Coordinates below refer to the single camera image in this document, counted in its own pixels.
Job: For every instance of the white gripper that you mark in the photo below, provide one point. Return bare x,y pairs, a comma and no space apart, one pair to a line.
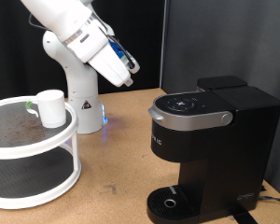
110,67

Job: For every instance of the black Keurig coffee machine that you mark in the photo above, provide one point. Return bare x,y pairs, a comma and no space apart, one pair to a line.
239,140

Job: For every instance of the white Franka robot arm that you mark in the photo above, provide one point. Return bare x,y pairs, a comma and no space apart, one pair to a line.
81,84

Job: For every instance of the black backdrop curtain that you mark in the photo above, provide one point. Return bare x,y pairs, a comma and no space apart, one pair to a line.
9,62

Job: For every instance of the white two-tier turntable shelf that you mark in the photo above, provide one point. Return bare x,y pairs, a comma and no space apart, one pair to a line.
15,130

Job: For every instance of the grey partition panel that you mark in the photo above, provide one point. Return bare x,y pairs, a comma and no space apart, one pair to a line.
255,31

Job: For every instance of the black tape strip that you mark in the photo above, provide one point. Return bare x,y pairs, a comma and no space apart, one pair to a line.
244,217

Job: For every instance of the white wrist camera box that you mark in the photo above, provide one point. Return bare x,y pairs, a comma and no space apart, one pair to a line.
132,63

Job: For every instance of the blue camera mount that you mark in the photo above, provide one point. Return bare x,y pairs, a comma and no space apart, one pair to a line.
116,49

